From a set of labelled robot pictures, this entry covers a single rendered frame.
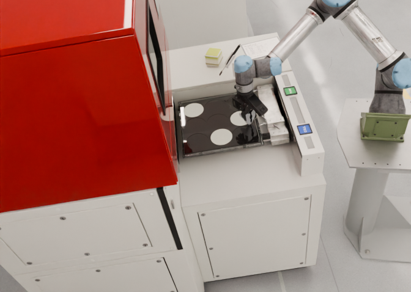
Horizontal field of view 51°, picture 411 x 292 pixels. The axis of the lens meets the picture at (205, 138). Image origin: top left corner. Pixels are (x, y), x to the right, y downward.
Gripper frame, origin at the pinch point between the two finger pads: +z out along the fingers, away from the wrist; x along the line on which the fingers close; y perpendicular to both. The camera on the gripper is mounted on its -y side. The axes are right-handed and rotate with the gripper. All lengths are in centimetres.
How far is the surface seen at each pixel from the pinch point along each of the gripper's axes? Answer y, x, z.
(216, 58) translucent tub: 37.8, -14.0, -10.5
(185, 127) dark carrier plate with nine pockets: 22.1, 22.1, 1.3
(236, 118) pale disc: 8.0, 1.3, 1.2
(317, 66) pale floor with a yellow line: 74, -146, 91
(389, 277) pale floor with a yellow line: -72, -27, 91
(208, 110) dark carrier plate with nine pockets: 22.2, 6.9, 1.4
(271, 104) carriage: 4.0, -18.3, 3.3
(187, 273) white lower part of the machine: -22, 63, 30
